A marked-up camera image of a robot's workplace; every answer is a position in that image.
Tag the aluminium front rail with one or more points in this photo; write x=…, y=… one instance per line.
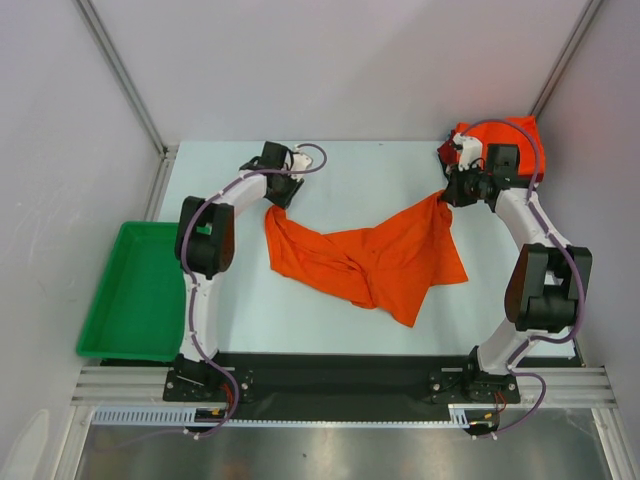
x=569, y=388

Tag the green plastic tray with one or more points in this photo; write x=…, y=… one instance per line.
x=137, y=312

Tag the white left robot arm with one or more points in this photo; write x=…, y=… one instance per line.
x=205, y=244

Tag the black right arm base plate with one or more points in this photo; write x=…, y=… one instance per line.
x=468, y=384

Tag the folded orange t shirt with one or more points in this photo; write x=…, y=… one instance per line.
x=494, y=132

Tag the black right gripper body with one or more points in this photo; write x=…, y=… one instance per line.
x=454, y=190

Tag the aluminium corner post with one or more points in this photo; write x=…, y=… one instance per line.
x=568, y=51
x=107, y=48

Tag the right aluminium corner post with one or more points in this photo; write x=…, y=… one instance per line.
x=568, y=51

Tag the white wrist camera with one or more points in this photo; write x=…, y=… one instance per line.
x=469, y=150
x=301, y=162

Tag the left aluminium corner post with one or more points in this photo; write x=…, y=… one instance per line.
x=107, y=48

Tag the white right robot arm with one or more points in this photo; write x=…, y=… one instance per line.
x=545, y=297

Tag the orange t shirt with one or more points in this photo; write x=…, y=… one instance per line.
x=494, y=132
x=390, y=266

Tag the folded dark red t shirt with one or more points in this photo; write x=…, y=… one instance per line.
x=447, y=155

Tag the grey slotted cable duct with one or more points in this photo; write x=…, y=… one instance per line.
x=180, y=417

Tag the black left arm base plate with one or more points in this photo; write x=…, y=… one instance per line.
x=197, y=382

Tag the black table edge mat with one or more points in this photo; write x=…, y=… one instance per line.
x=330, y=387

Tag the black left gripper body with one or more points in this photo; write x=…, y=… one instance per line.
x=287, y=188

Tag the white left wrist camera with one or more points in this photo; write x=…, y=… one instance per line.
x=301, y=162

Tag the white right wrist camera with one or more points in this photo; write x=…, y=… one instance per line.
x=469, y=150

